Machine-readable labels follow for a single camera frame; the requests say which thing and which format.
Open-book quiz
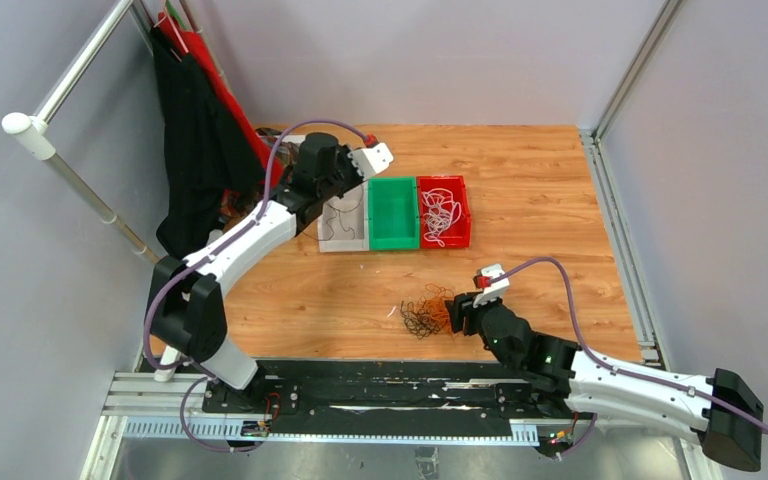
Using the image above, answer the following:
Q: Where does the aluminium frame rail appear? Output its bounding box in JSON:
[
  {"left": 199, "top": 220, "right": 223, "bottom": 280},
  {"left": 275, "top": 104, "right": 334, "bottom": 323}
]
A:
[{"left": 579, "top": 0, "right": 685, "bottom": 370}]

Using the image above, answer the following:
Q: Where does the black cable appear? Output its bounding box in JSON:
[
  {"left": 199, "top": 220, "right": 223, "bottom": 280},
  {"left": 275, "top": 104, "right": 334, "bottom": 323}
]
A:
[{"left": 320, "top": 192, "right": 448, "bottom": 342}]

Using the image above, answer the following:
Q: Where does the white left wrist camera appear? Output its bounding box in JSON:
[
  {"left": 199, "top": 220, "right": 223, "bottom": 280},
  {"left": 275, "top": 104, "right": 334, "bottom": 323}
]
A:
[{"left": 348, "top": 142, "right": 394, "bottom": 181}]

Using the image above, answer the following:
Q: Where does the silver clothes rack pole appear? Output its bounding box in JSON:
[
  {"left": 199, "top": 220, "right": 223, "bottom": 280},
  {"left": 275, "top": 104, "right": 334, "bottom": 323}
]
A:
[{"left": 3, "top": 1, "right": 167, "bottom": 264}]

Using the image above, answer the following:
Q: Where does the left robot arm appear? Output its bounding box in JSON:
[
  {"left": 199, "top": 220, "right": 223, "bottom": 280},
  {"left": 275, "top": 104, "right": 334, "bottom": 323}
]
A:
[{"left": 143, "top": 132, "right": 393, "bottom": 413}]

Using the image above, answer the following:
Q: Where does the red garment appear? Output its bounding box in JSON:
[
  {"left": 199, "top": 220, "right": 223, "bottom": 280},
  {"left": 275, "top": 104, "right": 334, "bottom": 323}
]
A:
[{"left": 155, "top": 8, "right": 283, "bottom": 192}]

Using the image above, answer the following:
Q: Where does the white cable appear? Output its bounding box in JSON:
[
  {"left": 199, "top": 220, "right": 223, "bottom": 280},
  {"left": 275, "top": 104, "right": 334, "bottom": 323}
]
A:
[{"left": 420, "top": 187, "right": 465, "bottom": 248}]

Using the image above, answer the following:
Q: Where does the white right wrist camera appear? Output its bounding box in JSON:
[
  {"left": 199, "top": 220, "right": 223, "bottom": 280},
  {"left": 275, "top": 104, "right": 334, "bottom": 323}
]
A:
[{"left": 473, "top": 263, "right": 510, "bottom": 307}]

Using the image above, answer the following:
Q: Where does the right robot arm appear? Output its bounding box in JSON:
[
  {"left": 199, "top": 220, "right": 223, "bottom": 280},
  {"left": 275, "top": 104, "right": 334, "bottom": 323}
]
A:
[{"left": 444, "top": 292, "right": 764, "bottom": 472}]

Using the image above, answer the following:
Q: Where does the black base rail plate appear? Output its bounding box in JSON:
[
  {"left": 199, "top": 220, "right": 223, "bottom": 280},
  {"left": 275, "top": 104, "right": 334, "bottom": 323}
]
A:
[{"left": 176, "top": 359, "right": 597, "bottom": 438}]

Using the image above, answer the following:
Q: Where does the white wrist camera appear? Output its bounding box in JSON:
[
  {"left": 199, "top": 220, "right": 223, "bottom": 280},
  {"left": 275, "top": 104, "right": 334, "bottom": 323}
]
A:
[
  {"left": 348, "top": 142, "right": 394, "bottom": 181},
  {"left": 473, "top": 263, "right": 510, "bottom": 307}
]

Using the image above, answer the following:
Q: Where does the red plastic bin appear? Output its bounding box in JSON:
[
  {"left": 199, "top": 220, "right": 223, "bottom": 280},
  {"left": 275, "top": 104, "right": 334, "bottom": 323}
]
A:
[{"left": 416, "top": 176, "right": 472, "bottom": 249}]

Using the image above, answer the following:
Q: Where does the green plastic bin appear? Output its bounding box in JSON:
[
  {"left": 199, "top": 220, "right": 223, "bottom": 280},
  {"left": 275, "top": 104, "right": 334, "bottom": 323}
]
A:
[{"left": 368, "top": 177, "right": 420, "bottom": 251}]

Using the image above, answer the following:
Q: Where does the white plastic bin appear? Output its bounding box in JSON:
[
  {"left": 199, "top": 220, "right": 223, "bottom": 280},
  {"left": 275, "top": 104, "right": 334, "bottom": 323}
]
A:
[{"left": 316, "top": 183, "right": 370, "bottom": 253}]

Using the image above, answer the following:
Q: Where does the plaid red blue cloth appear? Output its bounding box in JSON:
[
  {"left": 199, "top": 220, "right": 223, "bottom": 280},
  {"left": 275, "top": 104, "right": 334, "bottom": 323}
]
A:
[{"left": 219, "top": 127, "right": 299, "bottom": 231}]

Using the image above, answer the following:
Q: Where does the black garment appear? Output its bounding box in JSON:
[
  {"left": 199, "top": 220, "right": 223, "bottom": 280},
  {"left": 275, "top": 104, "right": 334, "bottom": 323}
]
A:
[{"left": 150, "top": 28, "right": 265, "bottom": 258}]

